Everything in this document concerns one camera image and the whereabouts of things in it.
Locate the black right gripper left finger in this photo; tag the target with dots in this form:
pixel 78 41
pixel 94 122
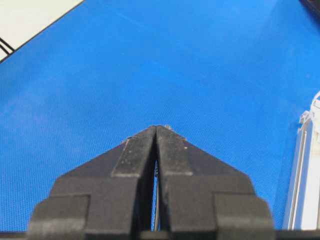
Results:
pixel 107 198

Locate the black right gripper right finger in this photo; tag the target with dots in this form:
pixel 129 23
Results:
pixel 203 198

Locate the silver aluminium extrusion frame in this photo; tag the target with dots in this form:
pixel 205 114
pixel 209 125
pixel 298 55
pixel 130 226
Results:
pixel 302 210

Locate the black rail at top right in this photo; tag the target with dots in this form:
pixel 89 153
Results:
pixel 313 6

